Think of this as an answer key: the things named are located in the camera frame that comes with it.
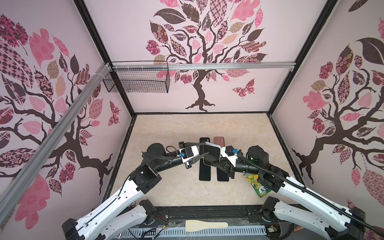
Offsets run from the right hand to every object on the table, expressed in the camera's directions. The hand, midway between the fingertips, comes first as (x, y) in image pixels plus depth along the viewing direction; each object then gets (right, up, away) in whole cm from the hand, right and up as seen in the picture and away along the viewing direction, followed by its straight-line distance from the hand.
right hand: (213, 160), depth 65 cm
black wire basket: (-46, +47, +30) cm, 72 cm away
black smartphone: (-3, -13, +24) cm, 28 cm away
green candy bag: (+28, -20, +15) cm, 37 cm away
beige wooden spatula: (-10, -33, +6) cm, 35 cm away
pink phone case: (+9, +5, +38) cm, 40 cm away
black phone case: (-3, +5, +39) cm, 40 cm away
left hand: (-4, +6, -6) cm, 10 cm away
